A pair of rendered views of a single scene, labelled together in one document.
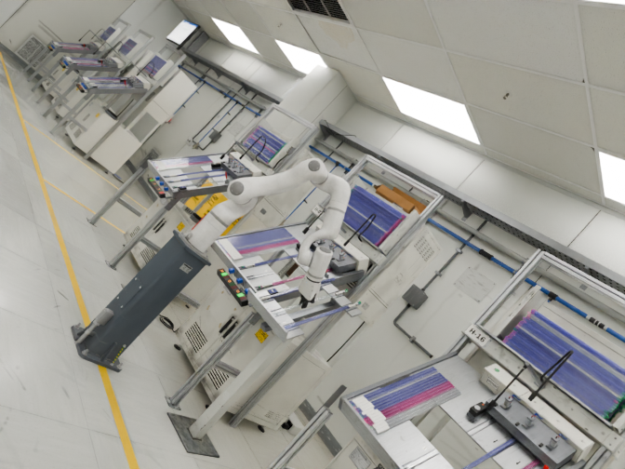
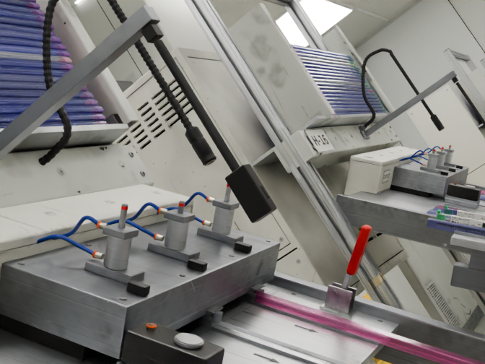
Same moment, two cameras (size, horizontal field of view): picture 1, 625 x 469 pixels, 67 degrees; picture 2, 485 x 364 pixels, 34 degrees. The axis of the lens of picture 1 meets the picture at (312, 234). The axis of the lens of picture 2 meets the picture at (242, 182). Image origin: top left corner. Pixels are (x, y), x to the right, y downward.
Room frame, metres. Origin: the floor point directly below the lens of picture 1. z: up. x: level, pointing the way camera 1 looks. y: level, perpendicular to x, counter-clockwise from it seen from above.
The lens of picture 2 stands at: (3.19, 0.65, 1.07)
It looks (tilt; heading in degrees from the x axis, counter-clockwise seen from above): 9 degrees up; 248
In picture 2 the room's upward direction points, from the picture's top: 32 degrees counter-clockwise
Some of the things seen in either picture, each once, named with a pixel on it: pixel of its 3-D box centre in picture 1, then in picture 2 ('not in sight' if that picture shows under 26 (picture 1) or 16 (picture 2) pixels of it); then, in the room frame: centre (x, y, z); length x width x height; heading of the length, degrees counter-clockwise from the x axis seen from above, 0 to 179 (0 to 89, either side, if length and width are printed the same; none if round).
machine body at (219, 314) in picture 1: (250, 354); not in sight; (3.26, -0.25, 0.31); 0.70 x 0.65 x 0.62; 44
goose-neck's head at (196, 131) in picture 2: not in sight; (201, 146); (2.87, -0.18, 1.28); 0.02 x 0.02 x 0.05
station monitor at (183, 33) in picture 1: (184, 36); not in sight; (6.52, 3.14, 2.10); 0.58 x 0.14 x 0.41; 44
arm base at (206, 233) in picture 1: (206, 233); not in sight; (2.41, 0.40, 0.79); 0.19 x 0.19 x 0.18
